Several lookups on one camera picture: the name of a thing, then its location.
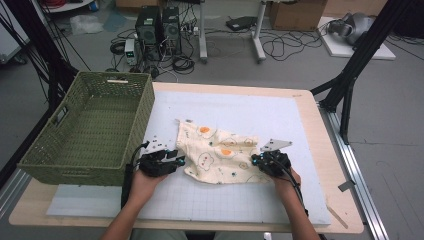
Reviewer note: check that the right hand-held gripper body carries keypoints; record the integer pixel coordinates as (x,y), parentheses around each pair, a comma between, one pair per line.
(275,163)

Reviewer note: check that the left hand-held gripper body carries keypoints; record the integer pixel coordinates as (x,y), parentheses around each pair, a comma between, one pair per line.
(155,165)

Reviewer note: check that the cream printed cloth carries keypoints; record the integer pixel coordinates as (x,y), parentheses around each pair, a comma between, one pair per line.
(220,156)

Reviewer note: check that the green woven basket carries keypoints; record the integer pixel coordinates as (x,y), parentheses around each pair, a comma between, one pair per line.
(100,110)

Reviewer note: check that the person's right hand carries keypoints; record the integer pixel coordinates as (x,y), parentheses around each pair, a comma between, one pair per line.
(286,183)

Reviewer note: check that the person's left hand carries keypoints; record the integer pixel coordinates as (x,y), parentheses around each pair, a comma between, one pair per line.
(143,186)

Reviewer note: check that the white grid mat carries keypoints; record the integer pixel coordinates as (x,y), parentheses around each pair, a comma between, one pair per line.
(233,106)

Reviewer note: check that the person's grey trousers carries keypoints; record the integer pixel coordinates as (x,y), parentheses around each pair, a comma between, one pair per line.
(156,235)

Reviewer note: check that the grey tape piece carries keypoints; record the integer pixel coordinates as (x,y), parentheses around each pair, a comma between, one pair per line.
(346,185)

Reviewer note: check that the thin wooden stick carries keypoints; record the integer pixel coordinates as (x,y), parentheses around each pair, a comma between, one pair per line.
(336,216)

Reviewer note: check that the small white power supply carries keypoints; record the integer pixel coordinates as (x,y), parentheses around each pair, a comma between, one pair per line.
(130,51)

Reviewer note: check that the white desk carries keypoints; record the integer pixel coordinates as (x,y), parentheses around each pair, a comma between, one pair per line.
(258,40)

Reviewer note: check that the black computer tower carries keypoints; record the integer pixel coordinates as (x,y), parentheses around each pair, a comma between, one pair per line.
(148,30)
(171,30)

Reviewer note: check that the white floor board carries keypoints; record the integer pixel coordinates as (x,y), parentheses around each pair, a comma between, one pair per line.
(340,50)

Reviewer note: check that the flat black device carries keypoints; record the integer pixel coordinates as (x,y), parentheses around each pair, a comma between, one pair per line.
(241,23)

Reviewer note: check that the brown cardboard box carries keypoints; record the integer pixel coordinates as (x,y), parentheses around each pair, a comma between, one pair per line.
(296,15)

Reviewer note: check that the clear plastic bag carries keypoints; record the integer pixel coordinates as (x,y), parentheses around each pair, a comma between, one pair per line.
(85,25)

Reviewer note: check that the grey robot head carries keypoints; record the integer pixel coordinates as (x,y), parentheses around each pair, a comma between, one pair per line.
(353,28)

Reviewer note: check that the light wooden cabinet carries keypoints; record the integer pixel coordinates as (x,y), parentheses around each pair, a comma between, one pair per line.
(353,6)

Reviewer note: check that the aluminium rail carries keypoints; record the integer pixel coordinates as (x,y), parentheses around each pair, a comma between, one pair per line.
(353,166)

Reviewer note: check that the black metal frame stand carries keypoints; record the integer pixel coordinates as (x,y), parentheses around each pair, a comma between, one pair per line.
(360,56)
(33,43)

